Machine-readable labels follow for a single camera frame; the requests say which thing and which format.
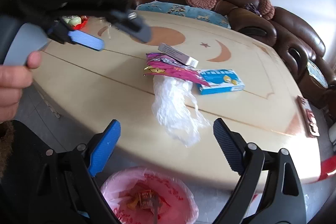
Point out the red tray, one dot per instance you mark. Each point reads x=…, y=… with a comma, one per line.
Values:
x=83, y=25

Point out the phone with pink case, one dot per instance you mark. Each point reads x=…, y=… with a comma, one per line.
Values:
x=309, y=119

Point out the small red box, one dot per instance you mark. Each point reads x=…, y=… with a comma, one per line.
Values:
x=84, y=18

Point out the trash bin with pink liner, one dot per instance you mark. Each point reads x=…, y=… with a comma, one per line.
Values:
x=118, y=192

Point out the clear plastic bag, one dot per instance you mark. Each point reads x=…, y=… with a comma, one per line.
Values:
x=173, y=111

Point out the blue medicine box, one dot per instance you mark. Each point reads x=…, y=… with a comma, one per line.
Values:
x=223, y=82

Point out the person's left hand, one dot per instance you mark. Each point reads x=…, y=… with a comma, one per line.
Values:
x=13, y=87

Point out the pink snack bag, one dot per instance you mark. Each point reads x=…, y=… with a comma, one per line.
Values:
x=170, y=67

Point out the brown cigarette box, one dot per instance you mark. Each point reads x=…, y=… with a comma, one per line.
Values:
x=145, y=199

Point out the cream wooden coffee table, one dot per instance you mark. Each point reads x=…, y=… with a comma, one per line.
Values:
x=118, y=98

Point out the purple cloth bundle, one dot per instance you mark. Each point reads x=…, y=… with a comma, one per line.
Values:
x=252, y=8

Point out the blue printed sofa cover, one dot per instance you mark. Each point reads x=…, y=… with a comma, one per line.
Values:
x=189, y=12

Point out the brown leather armchair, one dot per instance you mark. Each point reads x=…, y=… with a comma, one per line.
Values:
x=302, y=29

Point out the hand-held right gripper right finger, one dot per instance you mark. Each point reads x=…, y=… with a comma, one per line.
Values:
x=228, y=148

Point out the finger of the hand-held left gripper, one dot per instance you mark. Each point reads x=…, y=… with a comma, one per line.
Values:
x=86, y=40
x=136, y=27

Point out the blue armchair seat cover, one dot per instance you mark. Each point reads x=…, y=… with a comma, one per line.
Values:
x=317, y=73

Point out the green tea cup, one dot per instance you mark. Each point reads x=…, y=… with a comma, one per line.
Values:
x=75, y=21
x=66, y=19

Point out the grey white carton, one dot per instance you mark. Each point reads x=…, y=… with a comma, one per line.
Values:
x=178, y=54

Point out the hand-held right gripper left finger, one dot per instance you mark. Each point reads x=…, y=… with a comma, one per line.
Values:
x=105, y=148

